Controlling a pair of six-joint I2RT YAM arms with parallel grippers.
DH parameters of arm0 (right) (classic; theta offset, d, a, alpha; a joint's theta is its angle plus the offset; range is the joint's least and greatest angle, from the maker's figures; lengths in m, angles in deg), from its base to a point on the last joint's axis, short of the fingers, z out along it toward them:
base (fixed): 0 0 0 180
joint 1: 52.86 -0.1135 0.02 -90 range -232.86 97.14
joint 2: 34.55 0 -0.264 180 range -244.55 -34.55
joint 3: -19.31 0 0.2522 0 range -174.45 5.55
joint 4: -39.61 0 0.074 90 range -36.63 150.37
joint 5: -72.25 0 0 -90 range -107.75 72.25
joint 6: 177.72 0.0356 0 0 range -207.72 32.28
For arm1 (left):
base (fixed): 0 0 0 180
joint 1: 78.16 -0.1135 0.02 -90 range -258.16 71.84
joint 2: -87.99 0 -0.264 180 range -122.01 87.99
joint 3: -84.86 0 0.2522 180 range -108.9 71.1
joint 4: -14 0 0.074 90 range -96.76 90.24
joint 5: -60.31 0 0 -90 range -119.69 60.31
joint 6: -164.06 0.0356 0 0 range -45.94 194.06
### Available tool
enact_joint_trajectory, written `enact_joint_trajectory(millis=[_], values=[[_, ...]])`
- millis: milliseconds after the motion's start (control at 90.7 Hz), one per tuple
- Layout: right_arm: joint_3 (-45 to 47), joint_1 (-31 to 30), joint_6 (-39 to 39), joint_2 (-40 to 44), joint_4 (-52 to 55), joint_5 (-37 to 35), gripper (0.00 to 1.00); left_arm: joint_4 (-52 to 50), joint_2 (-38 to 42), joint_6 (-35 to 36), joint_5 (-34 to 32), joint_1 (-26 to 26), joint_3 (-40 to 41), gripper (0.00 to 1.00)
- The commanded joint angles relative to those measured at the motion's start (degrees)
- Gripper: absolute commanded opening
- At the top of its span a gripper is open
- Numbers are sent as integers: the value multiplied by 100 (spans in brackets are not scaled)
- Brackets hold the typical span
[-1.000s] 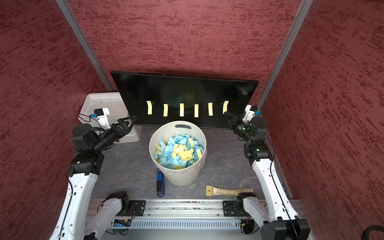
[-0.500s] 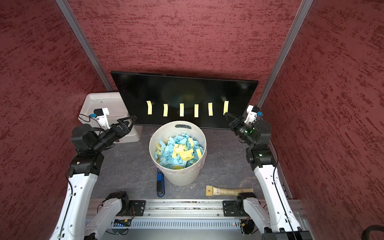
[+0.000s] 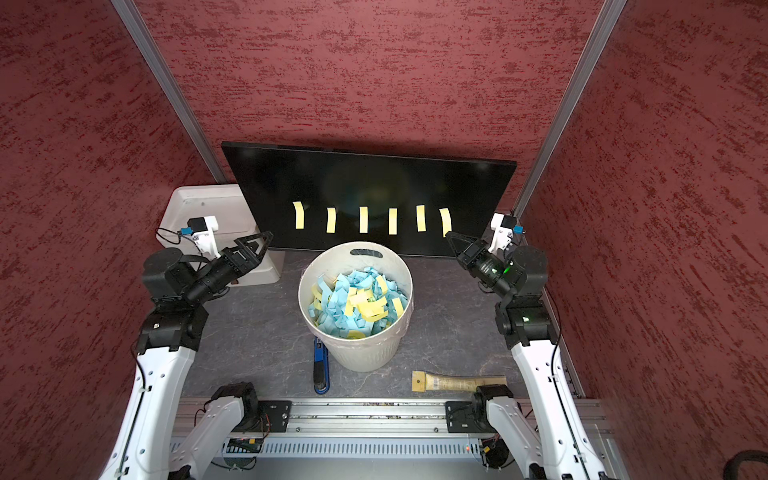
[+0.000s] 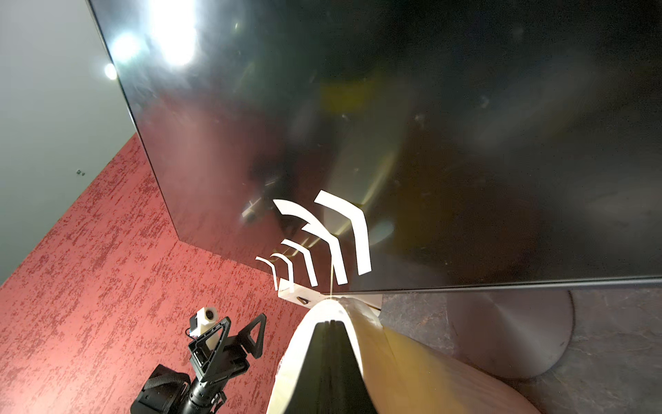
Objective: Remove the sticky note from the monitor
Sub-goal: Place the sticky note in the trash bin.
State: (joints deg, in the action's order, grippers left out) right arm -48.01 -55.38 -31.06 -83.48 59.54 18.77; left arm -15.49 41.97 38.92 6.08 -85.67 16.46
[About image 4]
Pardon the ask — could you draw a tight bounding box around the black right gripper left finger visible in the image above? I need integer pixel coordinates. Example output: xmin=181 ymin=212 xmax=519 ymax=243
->
xmin=285 ymin=322 xmax=332 ymax=414

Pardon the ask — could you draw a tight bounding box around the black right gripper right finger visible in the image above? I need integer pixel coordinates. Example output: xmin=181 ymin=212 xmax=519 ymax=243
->
xmin=330 ymin=321 xmax=377 ymax=414

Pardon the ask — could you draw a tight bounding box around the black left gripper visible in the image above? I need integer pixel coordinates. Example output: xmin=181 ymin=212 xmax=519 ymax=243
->
xmin=189 ymin=313 xmax=267 ymax=383

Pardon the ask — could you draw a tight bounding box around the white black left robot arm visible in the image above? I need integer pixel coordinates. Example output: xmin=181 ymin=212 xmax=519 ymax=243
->
xmin=129 ymin=307 xmax=267 ymax=414

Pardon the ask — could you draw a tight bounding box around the round grey monitor stand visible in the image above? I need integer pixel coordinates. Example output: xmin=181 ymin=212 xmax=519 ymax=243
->
xmin=447 ymin=290 xmax=575 ymax=380

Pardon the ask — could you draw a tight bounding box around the black flat monitor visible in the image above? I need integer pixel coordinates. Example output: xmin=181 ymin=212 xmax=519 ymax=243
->
xmin=90 ymin=1 xmax=661 ymax=293

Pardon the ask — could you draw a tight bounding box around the beige plastic waste bin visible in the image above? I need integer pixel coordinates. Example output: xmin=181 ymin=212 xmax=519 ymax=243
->
xmin=267 ymin=298 xmax=537 ymax=413

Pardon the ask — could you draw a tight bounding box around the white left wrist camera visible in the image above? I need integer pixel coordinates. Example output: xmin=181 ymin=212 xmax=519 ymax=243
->
xmin=188 ymin=307 xmax=219 ymax=339

